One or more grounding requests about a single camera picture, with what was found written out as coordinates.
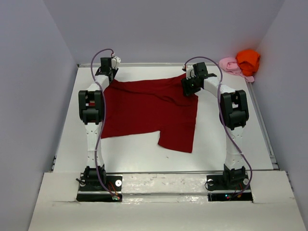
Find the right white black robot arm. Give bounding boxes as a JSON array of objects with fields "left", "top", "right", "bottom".
[{"left": 181, "top": 62, "right": 249, "bottom": 192}]

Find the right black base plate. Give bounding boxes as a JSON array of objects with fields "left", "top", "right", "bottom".
[{"left": 205, "top": 175, "right": 253, "bottom": 202}]

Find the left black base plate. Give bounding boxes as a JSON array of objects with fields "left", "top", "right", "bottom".
[{"left": 76, "top": 174, "right": 123, "bottom": 203}]

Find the pink t shirt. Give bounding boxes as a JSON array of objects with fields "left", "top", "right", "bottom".
[{"left": 218, "top": 57, "right": 255, "bottom": 83}]

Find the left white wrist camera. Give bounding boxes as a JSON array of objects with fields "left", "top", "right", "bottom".
[{"left": 111, "top": 56, "right": 121, "bottom": 69}]

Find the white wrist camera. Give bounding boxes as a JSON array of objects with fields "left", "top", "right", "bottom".
[
  {"left": 182, "top": 65, "right": 195, "bottom": 80},
  {"left": 111, "top": 56, "right": 121, "bottom": 69}
]

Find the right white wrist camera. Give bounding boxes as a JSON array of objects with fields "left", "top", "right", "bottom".
[{"left": 182, "top": 65, "right": 195, "bottom": 80}]

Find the orange t shirt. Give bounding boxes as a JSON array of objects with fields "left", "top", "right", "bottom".
[{"left": 236, "top": 49, "right": 260, "bottom": 77}]

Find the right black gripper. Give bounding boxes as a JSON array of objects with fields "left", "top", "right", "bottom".
[{"left": 180, "top": 75, "right": 201, "bottom": 96}]

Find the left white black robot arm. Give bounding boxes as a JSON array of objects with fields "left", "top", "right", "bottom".
[{"left": 78, "top": 54, "right": 121, "bottom": 192}]

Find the dark red t shirt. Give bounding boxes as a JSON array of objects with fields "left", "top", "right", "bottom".
[{"left": 102, "top": 75, "right": 198, "bottom": 153}]

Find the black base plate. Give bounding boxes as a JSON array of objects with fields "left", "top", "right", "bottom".
[
  {"left": 205, "top": 175, "right": 253, "bottom": 202},
  {"left": 76, "top": 174, "right": 123, "bottom": 203}
]

